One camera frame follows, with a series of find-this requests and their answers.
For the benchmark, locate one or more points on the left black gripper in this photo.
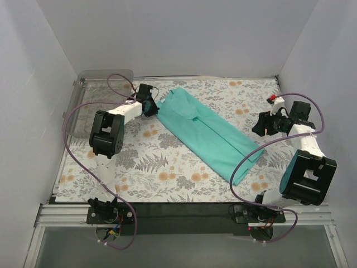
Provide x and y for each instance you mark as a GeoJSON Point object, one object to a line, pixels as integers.
{"type": "Point", "coordinates": [150, 106]}

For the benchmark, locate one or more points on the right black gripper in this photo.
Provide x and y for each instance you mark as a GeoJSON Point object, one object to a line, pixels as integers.
{"type": "Point", "coordinates": [266, 124]}

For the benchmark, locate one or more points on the teal t shirt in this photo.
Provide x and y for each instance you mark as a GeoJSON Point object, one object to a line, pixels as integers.
{"type": "Point", "coordinates": [220, 145]}

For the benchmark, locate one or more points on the clear plastic bin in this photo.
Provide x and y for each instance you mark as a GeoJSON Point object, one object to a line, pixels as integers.
{"type": "Point", "coordinates": [98, 90]}

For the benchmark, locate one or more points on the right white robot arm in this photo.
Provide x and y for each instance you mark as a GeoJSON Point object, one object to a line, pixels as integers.
{"type": "Point", "coordinates": [309, 173]}

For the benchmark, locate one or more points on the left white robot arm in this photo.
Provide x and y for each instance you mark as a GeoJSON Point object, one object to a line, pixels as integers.
{"type": "Point", "coordinates": [106, 140]}

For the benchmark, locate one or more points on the floral patterned table mat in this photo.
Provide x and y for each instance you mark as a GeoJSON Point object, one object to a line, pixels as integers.
{"type": "Point", "coordinates": [154, 166]}

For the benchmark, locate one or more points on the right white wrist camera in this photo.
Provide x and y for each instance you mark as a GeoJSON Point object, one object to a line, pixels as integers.
{"type": "Point", "coordinates": [276, 103]}

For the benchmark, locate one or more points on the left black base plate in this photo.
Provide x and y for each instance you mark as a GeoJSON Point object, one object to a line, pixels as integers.
{"type": "Point", "coordinates": [122, 213]}

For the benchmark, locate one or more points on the aluminium frame rail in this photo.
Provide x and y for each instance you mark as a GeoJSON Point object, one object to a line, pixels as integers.
{"type": "Point", "coordinates": [182, 235]}

